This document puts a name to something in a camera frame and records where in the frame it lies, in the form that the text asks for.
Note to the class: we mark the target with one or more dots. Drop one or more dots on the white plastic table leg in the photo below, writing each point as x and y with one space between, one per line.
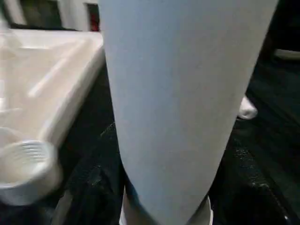
11 11
247 110
187 93

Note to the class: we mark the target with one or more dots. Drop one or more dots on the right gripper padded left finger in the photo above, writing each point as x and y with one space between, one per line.
93 192

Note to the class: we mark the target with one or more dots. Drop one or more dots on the white plastic table top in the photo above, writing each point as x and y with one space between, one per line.
42 84

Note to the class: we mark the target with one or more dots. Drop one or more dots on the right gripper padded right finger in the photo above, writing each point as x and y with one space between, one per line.
253 197

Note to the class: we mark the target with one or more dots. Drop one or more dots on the black plastic mat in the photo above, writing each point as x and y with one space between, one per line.
272 140

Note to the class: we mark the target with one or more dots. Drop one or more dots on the small red bottle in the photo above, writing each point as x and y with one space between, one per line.
93 16

